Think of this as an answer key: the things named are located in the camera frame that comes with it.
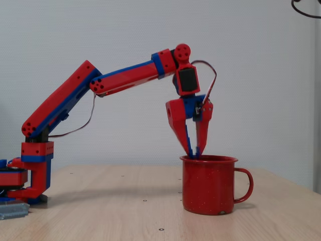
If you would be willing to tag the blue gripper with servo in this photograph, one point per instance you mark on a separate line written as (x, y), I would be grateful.
(181, 110)

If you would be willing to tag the red blue robot arm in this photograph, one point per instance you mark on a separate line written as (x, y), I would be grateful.
(62, 95)

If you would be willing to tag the red enamel mug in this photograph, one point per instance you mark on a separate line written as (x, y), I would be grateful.
(208, 185)

